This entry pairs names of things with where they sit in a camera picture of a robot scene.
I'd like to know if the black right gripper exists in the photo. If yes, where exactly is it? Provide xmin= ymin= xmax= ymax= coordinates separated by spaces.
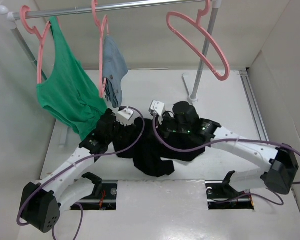
xmin=146 ymin=111 xmax=191 ymax=144

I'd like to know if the black t shirt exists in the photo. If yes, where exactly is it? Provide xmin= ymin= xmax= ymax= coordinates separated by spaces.
xmin=113 ymin=117 xmax=205 ymax=177

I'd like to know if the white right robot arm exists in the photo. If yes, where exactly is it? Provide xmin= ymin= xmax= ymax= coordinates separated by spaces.
xmin=155 ymin=101 xmax=299 ymax=197

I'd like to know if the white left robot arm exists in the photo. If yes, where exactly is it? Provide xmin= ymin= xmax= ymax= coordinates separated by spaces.
xmin=16 ymin=107 xmax=126 ymax=233

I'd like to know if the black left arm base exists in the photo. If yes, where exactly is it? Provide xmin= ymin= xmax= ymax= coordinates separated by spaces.
xmin=78 ymin=172 xmax=118 ymax=211

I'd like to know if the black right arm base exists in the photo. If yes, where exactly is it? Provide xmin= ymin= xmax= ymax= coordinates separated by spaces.
xmin=205 ymin=171 xmax=255 ymax=210

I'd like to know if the middle pink hanger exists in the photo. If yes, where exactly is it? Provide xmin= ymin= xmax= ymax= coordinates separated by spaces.
xmin=91 ymin=0 xmax=110 ymax=98

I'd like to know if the pink hanger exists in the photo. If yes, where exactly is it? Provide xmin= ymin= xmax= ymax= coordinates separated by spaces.
xmin=91 ymin=0 xmax=110 ymax=98
xmin=19 ymin=5 xmax=61 ymax=85
xmin=166 ymin=0 xmax=231 ymax=82

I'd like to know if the right pink hanger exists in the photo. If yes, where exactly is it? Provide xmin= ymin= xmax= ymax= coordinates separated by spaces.
xmin=166 ymin=0 xmax=231 ymax=82

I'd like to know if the left pink hanger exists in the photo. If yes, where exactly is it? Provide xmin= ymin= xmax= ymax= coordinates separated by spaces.
xmin=19 ymin=5 xmax=61 ymax=85

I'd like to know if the green tank top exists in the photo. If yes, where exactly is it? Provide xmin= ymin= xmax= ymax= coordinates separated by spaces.
xmin=36 ymin=17 xmax=107 ymax=140

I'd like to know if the blue denim garment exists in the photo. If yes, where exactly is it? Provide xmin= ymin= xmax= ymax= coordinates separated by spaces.
xmin=102 ymin=35 xmax=129 ymax=108

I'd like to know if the silver clothes rack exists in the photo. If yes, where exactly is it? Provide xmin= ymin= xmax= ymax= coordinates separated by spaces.
xmin=0 ymin=0 xmax=230 ymax=103

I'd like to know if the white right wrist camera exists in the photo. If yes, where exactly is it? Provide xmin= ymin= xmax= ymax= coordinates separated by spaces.
xmin=149 ymin=100 xmax=166 ymax=125

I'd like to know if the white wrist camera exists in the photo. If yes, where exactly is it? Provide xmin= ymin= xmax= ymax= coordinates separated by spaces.
xmin=149 ymin=100 xmax=166 ymax=125
xmin=116 ymin=106 xmax=134 ymax=126

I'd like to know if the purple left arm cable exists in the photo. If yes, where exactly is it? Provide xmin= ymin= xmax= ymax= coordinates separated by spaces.
xmin=16 ymin=106 xmax=145 ymax=240

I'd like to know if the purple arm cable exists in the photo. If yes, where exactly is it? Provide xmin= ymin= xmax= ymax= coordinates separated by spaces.
xmin=16 ymin=106 xmax=145 ymax=240
xmin=152 ymin=111 xmax=300 ymax=207

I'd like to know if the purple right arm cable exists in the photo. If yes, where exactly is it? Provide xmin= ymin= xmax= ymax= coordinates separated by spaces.
xmin=152 ymin=111 xmax=300 ymax=207

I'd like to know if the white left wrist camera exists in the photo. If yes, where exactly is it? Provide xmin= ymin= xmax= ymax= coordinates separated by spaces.
xmin=116 ymin=106 xmax=134 ymax=126

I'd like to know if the aluminium rail right side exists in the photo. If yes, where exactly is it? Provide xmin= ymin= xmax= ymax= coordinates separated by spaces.
xmin=239 ymin=70 xmax=269 ymax=141

